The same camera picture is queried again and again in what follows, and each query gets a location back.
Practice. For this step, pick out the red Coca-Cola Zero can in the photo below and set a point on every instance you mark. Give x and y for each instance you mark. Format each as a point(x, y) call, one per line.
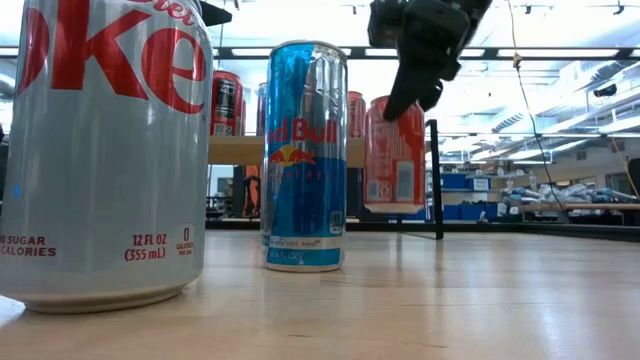
point(226, 105)

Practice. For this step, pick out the black ceiling device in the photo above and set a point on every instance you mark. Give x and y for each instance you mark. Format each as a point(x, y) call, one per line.
point(605, 92)

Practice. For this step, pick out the silver Diet Coke can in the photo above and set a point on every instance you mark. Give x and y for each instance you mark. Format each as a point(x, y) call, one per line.
point(100, 175)

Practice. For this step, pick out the blue storage bin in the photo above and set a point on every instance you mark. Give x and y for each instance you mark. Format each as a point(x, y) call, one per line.
point(452, 181)
point(470, 212)

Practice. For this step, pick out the blue silver Red Bull can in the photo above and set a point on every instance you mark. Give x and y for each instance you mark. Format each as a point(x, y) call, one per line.
point(305, 200)

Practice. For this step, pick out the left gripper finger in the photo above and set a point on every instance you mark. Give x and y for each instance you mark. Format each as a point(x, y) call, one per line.
point(212, 16)

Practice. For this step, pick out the wooden workbench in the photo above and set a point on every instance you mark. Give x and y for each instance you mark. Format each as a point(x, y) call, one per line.
point(580, 206)

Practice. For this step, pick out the black overhead beam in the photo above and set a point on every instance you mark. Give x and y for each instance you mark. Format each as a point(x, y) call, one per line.
point(357, 53)

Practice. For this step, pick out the black aluminium table frame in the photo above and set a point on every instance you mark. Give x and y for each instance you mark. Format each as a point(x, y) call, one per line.
point(550, 231)

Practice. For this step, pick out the orange soda can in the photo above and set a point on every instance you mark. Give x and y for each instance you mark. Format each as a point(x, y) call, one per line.
point(356, 117)
point(395, 170)

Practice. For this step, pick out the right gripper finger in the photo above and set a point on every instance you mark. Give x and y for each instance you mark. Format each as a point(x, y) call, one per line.
point(432, 95)
point(407, 90)

